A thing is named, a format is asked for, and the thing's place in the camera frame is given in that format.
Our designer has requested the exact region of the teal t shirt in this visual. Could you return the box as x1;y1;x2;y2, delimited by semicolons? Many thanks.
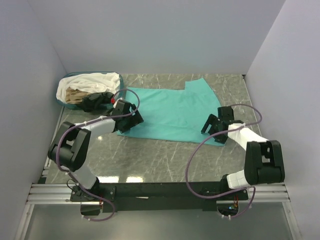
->
123;78;221;143

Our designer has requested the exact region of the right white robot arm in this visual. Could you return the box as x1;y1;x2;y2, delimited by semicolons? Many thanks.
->
201;106;285;200

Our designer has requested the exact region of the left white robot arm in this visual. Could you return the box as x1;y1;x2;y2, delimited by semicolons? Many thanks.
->
47;99;144;201

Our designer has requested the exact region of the white t shirt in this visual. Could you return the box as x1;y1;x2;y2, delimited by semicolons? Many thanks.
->
55;71;120;103

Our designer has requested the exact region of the black t shirt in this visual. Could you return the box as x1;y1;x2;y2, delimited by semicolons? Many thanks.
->
76;91;114;113

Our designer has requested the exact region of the tan t shirt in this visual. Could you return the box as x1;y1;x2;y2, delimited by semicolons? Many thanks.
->
65;87;90;104

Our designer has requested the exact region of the teal laundry basket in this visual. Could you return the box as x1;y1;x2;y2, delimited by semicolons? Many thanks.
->
55;71;125;110

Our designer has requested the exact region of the black base beam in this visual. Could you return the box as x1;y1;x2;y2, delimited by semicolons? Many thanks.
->
70;181;249;213

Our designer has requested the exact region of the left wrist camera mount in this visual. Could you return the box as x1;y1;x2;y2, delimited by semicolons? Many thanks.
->
110;98;120;107

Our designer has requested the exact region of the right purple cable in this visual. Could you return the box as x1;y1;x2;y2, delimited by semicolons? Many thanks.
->
186;104;263;218

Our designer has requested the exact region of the aluminium frame rail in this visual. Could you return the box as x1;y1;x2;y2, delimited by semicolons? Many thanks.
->
14;109;73;240

